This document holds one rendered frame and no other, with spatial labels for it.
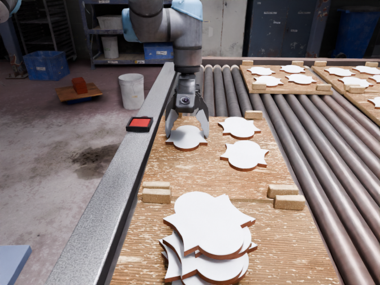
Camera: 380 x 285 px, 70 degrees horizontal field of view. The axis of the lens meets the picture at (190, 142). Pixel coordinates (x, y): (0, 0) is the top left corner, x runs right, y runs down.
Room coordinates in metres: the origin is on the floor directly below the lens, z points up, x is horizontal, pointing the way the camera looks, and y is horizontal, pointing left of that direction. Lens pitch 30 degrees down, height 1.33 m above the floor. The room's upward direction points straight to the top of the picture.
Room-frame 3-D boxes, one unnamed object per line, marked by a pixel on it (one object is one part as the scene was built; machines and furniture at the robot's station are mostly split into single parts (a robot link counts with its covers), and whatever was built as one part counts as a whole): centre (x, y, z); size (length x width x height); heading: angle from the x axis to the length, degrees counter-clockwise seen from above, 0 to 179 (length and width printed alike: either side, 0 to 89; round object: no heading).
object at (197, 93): (0.73, 0.01, 1.08); 0.09 x 0.08 x 0.12; 178
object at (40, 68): (4.40, 2.27, 0.19); 0.50 x 0.41 x 0.37; 85
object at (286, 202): (0.41, -0.20, 0.95); 0.06 x 0.02 x 0.03; 86
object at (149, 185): (0.46, 0.07, 0.95); 0.06 x 0.02 x 0.03; 88
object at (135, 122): (0.82, 0.17, 0.92); 0.06 x 0.06 x 0.01; 87
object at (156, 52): (5.21, 0.54, 0.25); 0.62 x 0.42 x 0.22; 99
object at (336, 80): (1.30, -0.83, 0.94); 0.41 x 0.35 x 0.04; 176
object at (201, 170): (0.65, -0.07, 0.93); 0.41 x 0.35 x 0.02; 178
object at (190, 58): (0.73, 0.01, 1.16); 0.08 x 0.08 x 0.05
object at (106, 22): (5.16, 1.33, 0.74); 0.44 x 0.36 x 0.20; 78
